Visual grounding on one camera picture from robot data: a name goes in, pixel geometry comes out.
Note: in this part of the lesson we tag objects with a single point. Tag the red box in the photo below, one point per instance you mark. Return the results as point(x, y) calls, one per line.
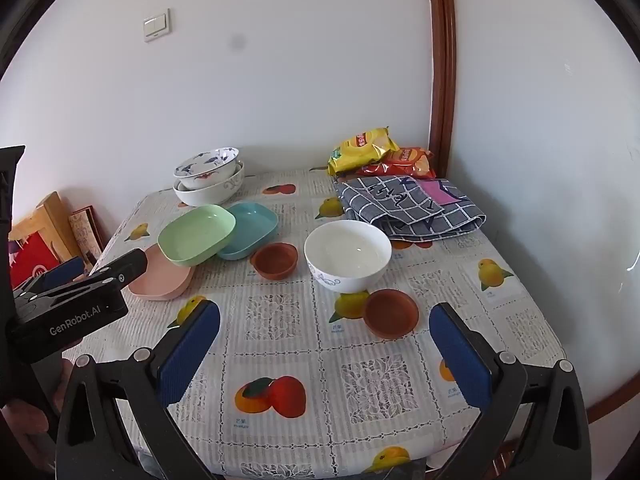
point(32, 257)

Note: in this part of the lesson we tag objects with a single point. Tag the fruit print tablecloth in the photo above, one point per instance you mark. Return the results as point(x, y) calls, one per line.
point(300, 340)

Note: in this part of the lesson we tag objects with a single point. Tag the blue patterned porcelain bowl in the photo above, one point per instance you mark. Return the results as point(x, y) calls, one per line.
point(205, 162)

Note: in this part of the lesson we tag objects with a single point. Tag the white wall light switch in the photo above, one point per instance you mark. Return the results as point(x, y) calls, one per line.
point(156, 25)

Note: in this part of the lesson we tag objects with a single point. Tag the brown wooden door frame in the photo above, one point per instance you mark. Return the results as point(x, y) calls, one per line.
point(440, 60)

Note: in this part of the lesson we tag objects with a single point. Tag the white porcelain bowl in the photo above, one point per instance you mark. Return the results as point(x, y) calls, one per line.
point(347, 250)

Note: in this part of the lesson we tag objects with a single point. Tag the pink plastic plate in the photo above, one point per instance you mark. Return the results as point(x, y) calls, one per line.
point(160, 285)

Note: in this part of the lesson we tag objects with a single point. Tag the grey checked cloth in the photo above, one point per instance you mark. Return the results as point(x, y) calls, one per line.
point(400, 205)

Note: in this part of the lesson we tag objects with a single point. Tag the large white grey-patterned bowl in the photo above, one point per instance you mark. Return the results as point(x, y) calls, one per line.
point(210, 194)

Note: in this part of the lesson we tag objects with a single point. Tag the green plastic plate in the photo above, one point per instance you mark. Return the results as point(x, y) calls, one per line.
point(195, 232)

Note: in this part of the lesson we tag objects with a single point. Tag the teal plastic plate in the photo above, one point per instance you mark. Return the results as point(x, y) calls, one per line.
point(252, 227)

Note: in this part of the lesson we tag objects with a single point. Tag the brown saucer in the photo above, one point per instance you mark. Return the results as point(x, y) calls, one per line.
point(390, 312)

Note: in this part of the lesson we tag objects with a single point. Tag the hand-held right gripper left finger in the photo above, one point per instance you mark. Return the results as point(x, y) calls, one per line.
point(190, 355)

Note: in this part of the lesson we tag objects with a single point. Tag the brown patterned book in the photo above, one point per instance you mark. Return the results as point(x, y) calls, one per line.
point(85, 235)

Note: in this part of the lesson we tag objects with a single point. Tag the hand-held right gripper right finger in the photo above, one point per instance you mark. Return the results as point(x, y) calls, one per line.
point(460, 360)

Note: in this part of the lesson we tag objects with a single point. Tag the person's left hand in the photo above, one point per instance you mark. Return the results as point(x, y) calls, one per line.
point(20, 427)

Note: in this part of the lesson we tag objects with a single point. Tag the small brown bowl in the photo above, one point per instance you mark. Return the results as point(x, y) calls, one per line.
point(274, 260)

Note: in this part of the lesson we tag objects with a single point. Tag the yellow snack bag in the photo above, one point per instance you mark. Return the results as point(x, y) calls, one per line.
point(360, 150)

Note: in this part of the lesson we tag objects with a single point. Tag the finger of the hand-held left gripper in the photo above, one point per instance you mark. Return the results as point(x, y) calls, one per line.
point(60, 271)
point(122, 267)

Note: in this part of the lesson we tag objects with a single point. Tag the red snack bag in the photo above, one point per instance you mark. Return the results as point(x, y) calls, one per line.
point(407, 160)

